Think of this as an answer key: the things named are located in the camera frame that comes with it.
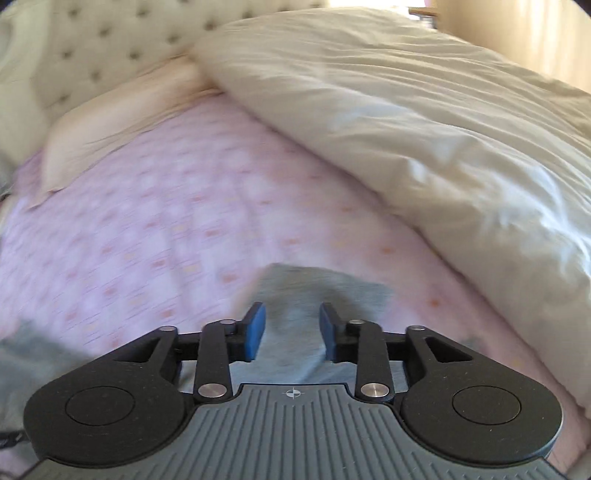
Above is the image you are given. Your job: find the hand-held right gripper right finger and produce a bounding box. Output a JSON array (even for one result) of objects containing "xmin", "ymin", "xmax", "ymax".
[{"xmin": 319, "ymin": 303, "xmax": 472, "ymax": 402}]

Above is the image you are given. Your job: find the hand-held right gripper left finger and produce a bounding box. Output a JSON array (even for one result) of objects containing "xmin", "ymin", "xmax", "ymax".
[{"xmin": 112, "ymin": 302, "xmax": 268, "ymax": 402}]

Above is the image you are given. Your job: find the grey towel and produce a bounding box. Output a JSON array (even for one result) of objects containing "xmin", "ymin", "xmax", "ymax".
[{"xmin": 0, "ymin": 262, "xmax": 399, "ymax": 480}]

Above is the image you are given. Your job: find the pink patterned bedsheet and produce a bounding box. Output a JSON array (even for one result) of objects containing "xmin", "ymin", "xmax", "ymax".
[{"xmin": 0, "ymin": 90, "xmax": 591, "ymax": 480}]

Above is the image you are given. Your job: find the white duvet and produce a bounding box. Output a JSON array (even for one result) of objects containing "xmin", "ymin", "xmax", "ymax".
[{"xmin": 189, "ymin": 7, "xmax": 591, "ymax": 370}]

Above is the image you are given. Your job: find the cream pillow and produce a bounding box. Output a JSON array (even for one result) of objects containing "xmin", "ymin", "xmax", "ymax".
[{"xmin": 28, "ymin": 62, "xmax": 222, "ymax": 208}]

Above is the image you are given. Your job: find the cream tufted headboard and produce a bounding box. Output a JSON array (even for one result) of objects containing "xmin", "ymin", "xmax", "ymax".
[{"xmin": 28, "ymin": 0, "xmax": 333, "ymax": 125}]

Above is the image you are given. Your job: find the wooden furniture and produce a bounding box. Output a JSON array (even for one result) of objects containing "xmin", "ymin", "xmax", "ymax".
[{"xmin": 409, "ymin": 4, "xmax": 438, "ymax": 29}]

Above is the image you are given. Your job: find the cream cloth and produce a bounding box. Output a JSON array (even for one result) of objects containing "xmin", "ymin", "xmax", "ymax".
[{"xmin": 0, "ymin": 16, "xmax": 54, "ymax": 171}]

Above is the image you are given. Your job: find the cream curtain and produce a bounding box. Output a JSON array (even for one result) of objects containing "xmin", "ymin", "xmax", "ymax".
[{"xmin": 434, "ymin": 0, "xmax": 591, "ymax": 95}]

